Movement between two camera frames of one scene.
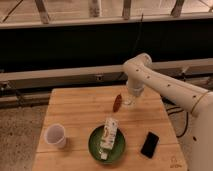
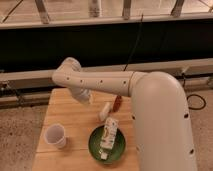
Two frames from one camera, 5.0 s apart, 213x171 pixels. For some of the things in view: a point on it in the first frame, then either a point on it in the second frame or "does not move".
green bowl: (95, 145) does not move
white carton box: (109, 133) does not move
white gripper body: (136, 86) → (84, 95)
